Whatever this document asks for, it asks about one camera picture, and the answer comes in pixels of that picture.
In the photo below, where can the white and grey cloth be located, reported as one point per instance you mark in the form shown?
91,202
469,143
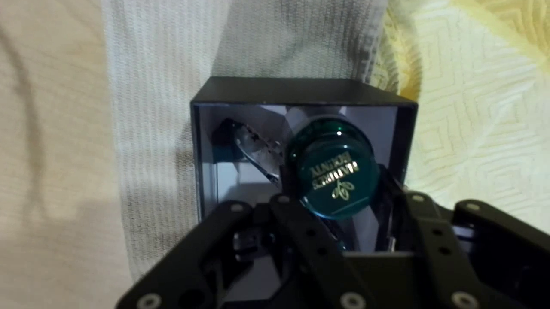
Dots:
160,87

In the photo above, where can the black open box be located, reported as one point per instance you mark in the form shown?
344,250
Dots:
285,92

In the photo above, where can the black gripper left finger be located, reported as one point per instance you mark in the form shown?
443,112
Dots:
199,258

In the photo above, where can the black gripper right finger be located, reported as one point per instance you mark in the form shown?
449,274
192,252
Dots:
486,258

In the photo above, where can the yellow patterned cloth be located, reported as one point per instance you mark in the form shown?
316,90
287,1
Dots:
474,114

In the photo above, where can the bottle with green cap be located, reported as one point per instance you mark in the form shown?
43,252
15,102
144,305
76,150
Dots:
335,169

